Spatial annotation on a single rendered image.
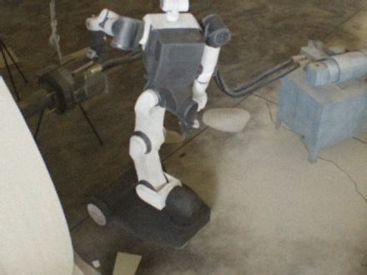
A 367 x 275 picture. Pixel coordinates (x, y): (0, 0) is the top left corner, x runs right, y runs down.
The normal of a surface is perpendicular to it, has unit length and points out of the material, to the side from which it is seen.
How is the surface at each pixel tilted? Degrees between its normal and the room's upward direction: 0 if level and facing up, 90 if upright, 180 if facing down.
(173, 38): 11
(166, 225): 0
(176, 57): 99
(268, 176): 0
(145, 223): 0
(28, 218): 77
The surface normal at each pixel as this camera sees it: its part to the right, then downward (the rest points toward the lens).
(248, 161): 0.01, -0.81
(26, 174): 0.74, 0.06
